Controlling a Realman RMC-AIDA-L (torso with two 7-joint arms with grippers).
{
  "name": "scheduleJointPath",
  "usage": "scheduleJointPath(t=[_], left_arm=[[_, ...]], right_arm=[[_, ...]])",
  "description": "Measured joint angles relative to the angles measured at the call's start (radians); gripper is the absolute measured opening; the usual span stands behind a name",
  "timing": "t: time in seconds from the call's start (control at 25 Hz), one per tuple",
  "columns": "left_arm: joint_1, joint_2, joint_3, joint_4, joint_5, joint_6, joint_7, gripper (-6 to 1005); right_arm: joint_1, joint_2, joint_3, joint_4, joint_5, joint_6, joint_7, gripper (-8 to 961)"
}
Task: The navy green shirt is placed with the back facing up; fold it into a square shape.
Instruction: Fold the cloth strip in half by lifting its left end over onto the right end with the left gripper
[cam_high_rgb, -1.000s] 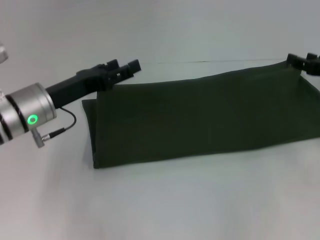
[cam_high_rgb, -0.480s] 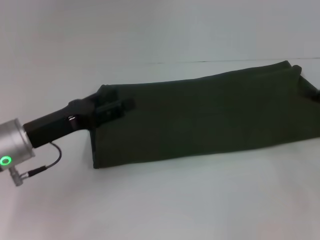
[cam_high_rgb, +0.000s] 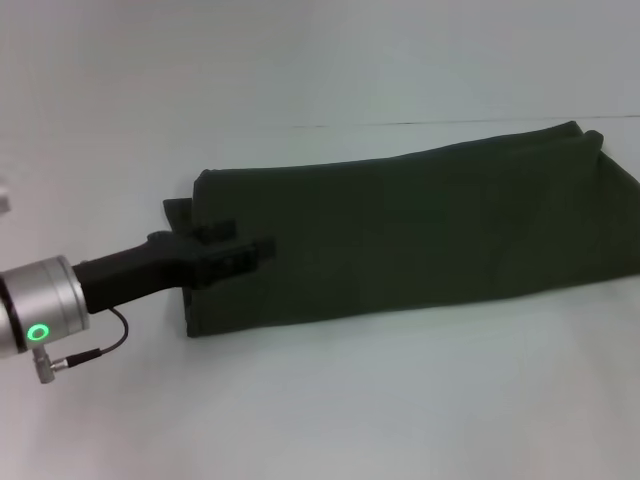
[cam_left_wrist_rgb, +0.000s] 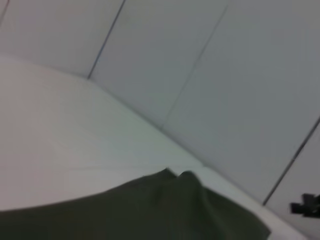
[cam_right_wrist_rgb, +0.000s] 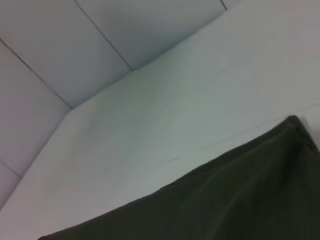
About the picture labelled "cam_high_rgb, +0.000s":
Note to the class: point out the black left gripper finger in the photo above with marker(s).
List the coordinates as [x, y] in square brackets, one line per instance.
[240, 260]
[215, 232]

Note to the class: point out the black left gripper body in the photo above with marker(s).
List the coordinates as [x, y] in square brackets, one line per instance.
[135, 272]

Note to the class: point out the dark green shirt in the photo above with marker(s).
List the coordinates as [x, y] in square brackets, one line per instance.
[425, 225]

